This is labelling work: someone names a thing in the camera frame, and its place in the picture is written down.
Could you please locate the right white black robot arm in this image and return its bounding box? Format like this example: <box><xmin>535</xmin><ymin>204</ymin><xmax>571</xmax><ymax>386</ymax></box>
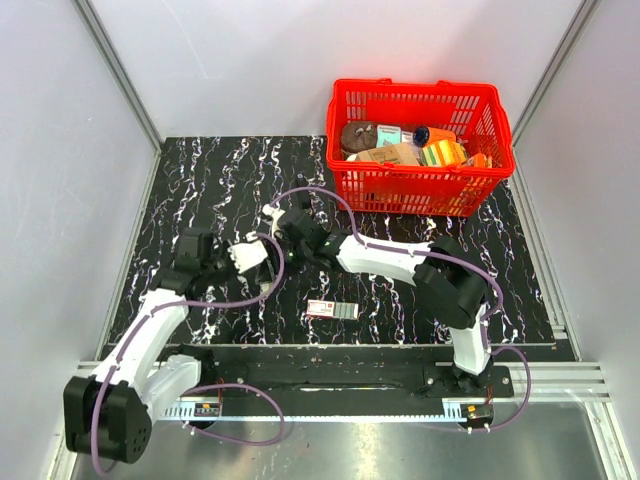
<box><xmin>263</xmin><ymin>207</ymin><xmax>491</xmax><ymax>396</ymax></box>

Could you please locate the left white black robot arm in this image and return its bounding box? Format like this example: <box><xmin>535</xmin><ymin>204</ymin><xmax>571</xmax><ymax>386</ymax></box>
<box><xmin>63</xmin><ymin>229</ymin><xmax>284</xmax><ymax>464</ymax></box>

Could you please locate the red white staples box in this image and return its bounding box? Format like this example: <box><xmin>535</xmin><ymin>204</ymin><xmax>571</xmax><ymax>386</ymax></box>
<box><xmin>306</xmin><ymin>300</ymin><xmax>359</xmax><ymax>320</ymax></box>

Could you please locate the black marble pattern mat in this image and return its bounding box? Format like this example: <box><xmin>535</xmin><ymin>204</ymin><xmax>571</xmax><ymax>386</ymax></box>
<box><xmin>105</xmin><ymin>136</ymin><xmax>554</xmax><ymax>347</ymax></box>

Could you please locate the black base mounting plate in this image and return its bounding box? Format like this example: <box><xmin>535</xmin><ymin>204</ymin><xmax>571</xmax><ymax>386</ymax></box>
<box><xmin>158</xmin><ymin>342</ymin><xmax>515</xmax><ymax>417</ymax></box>

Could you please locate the brown round bun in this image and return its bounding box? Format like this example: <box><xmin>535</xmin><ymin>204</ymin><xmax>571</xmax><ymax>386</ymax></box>
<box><xmin>340</xmin><ymin>121</ymin><xmax>378</xmax><ymax>154</ymax></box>

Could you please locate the brown cardboard box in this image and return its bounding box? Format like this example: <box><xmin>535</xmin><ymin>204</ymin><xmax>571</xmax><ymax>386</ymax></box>
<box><xmin>346</xmin><ymin>143</ymin><xmax>420</xmax><ymax>166</ymax></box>

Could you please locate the teal white small box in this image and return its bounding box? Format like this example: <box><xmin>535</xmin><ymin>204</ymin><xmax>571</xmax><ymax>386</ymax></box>
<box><xmin>376</xmin><ymin>124</ymin><xmax>403</xmax><ymax>148</ymax></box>

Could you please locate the red plastic basket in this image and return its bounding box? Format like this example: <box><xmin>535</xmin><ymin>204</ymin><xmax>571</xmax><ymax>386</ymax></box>
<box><xmin>326</xmin><ymin>79</ymin><xmax>515</xmax><ymax>217</ymax></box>

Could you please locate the orange bottle blue cap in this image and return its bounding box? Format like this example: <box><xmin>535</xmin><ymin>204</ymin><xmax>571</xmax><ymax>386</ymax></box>
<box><xmin>412</xmin><ymin>126</ymin><xmax>457</xmax><ymax>148</ymax></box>

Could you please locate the yellow green striped box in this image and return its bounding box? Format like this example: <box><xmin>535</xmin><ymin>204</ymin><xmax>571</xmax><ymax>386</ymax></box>
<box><xmin>422</xmin><ymin>140</ymin><xmax>468</xmax><ymax>167</ymax></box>

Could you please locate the orange packet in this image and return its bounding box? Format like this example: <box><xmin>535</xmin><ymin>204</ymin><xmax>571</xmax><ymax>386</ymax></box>
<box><xmin>463</xmin><ymin>153</ymin><xmax>493</xmax><ymax>169</ymax></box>

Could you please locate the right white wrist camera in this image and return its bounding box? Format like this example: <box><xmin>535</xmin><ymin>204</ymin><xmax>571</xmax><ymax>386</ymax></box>
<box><xmin>262</xmin><ymin>204</ymin><xmax>286</xmax><ymax>236</ymax></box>

